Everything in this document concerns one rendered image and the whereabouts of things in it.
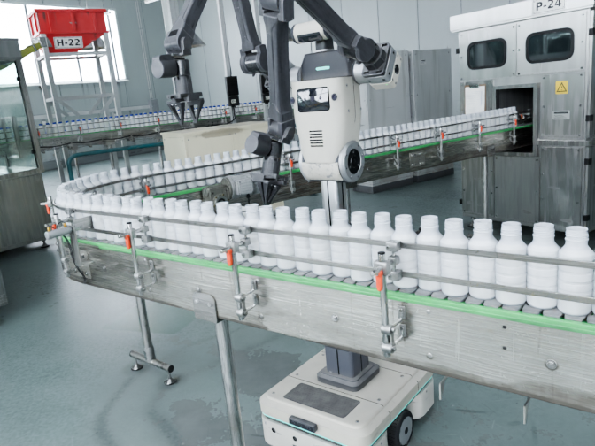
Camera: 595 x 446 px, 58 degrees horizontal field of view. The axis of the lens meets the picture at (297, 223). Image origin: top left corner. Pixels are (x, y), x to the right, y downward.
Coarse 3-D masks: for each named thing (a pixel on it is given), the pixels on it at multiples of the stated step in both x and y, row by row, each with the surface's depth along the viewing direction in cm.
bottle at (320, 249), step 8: (312, 216) 134; (320, 216) 133; (312, 224) 134; (320, 224) 133; (328, 224) 135; (312, 232) 133; (320, 232) 132; (328, 232) 133; (312, 240) 134; (320, 240) 133; (328, 240) 134; (312, 248) 135; (320, 248) 133; (328, 248) 134; (312, 256) 136; (320, 256) 134; (328, 256) 134; (312, 264) 136; (320, 272) 135; (328, 272) 135
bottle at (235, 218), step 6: (228, 204) 152; (234, 204) 153; (240, 204) 151; (228, 210) 151; (234, 210) 150; (240, 210) 151; (234, 216) 151; (240, 216) 151; (228, 222) 151; (234, 222) 150; (240, 222) 150; (228, 234) 152; (234, 234) 151; (240, 246) 152; (240, 258) 153; (246, 258) 153
